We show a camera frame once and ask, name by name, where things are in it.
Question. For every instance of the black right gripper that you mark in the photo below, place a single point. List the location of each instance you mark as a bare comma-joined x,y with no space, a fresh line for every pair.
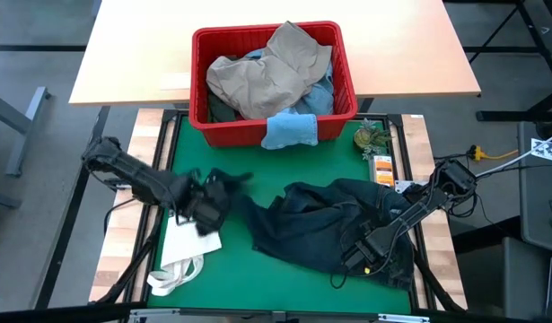
365,253

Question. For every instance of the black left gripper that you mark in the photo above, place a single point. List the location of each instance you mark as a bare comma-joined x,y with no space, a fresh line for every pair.
210,202

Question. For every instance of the dark blue denim jeans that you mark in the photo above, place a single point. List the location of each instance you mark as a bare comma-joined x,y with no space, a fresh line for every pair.
302,224

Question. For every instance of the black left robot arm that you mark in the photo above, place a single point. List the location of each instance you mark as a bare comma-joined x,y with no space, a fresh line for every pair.
123,168

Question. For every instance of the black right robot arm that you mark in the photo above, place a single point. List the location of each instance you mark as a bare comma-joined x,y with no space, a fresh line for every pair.
412,214

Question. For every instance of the red plastic laundry bin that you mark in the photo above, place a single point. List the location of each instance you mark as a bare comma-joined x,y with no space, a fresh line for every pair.
221,132

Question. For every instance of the dark green garment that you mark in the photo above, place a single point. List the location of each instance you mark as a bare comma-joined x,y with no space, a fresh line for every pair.
219,110

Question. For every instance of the light blue towel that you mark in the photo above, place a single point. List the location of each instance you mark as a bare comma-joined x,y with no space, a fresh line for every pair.
289,130

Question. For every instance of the white canvas tote bag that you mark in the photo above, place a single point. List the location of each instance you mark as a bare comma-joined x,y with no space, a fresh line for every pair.
186,242

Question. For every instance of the orange white printed card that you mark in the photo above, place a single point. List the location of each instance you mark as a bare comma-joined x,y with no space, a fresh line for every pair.
383,170

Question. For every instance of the green table mat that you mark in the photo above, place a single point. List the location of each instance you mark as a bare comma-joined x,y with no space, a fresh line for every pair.
275,287

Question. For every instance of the beige crumpled garment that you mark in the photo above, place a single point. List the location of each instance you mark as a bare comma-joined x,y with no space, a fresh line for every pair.
266,81

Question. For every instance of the pale blue denim garment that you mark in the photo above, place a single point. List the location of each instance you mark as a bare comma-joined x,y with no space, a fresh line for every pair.
318,96

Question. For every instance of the small artificial potted plant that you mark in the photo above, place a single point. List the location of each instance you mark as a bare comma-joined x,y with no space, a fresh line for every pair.
367,137

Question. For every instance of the grey metal box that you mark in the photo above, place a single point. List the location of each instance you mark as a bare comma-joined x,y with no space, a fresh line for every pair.
522,278

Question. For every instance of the light wooden table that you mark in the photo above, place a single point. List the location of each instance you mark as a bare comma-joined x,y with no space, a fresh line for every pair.
136,45

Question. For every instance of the black steel floor beam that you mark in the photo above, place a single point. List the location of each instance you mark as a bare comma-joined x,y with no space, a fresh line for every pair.
70,215

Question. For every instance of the grey cabinet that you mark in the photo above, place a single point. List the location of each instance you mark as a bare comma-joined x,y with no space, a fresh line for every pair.
540,202

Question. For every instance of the white printed sign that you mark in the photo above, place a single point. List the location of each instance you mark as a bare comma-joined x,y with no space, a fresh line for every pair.
547,151

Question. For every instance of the grey table leg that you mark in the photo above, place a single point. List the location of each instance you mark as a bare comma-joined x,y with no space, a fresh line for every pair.
24,134

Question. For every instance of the black table base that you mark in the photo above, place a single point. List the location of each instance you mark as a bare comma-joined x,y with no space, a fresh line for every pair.
500,48

